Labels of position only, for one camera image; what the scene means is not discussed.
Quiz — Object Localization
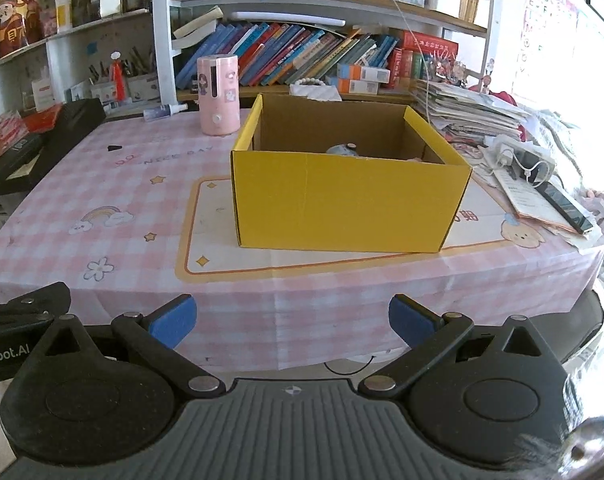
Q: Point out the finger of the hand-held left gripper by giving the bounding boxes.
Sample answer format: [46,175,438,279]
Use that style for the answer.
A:
[0,281,71,330]

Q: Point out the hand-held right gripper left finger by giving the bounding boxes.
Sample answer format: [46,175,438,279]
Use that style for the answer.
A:
[29,294,229,398]

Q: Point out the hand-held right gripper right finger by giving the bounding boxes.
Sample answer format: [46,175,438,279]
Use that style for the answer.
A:
[357,294,563,400]

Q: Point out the yellow cardboard box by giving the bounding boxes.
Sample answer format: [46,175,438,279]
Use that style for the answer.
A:
[230,92,473,253]

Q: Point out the black long box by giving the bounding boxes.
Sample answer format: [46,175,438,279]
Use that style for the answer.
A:
[0,133,43,181]

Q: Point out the white orange booklet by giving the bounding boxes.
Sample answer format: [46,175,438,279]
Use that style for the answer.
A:
[494,167,583,235]

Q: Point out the black smartphone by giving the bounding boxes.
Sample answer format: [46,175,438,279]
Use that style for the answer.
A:
[537,180,595,233]

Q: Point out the shiny silver bauble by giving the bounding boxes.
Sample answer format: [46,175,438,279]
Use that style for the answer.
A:
[557,415,604,471]

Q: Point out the white red label box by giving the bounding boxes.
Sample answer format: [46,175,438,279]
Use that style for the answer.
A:
[32,77,55,111]

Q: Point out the stack of papers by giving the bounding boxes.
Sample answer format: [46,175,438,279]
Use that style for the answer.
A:
[412,80,533,143]

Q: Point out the pink humidifier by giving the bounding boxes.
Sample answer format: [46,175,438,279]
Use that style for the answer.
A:
[197,55,241,136]

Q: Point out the white pen holders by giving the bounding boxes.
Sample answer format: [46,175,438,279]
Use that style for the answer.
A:
[89,72,160,103]

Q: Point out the orange blue white carton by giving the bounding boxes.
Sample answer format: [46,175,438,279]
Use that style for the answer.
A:
[332,79,380,95]
[338,64,390,82]

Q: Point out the red plush ornaments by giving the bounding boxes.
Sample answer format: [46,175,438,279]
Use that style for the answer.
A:
[469,75,518,106]

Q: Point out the red tassel ornament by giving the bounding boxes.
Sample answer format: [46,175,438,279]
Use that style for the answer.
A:
[109,51,128,103]

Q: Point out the white quilted purse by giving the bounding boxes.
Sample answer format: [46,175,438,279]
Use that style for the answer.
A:
[289,78,343,102]

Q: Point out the acrylic character stands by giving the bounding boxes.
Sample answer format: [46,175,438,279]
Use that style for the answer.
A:
[424,55,468,86]

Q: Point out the set of red thick books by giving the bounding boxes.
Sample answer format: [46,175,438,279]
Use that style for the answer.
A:
[389,30,458,81]

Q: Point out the fortune god paper lantern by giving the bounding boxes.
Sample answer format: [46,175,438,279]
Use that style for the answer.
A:
[0,0,45,59]

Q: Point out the row of leaning blue books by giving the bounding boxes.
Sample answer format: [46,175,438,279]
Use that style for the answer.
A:
[176,22,400,86]

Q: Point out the thick cream book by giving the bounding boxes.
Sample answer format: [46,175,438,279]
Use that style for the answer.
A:
[173,6,223,48]

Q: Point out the white bookshelf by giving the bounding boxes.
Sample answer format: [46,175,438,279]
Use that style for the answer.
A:
[0,0,498,111]

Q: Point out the thin white cable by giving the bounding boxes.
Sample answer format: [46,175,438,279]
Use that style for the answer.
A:
[380,0,430,118]

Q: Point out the wall poster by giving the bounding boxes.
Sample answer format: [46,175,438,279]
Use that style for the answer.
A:
[514,0,580,101]

